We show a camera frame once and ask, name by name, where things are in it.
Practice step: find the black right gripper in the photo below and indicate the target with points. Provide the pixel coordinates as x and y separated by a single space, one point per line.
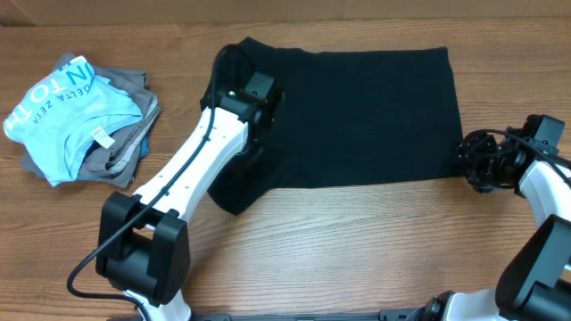
471 148

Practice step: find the black t-shirt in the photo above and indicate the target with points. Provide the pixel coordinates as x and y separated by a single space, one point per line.
348 118

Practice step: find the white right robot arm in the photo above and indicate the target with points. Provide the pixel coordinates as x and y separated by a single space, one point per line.
526 161

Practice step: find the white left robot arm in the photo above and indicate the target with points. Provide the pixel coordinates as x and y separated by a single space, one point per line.
144 236

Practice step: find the grey folded garment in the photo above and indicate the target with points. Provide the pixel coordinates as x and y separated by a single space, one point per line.
115 164

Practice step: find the light blue printed t-shirt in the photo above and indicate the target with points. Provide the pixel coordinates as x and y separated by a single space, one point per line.
63 114

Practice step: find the brown cardboard backboard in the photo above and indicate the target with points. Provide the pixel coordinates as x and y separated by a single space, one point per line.
105 12

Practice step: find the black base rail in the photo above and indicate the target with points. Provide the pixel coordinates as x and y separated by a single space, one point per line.
382 315

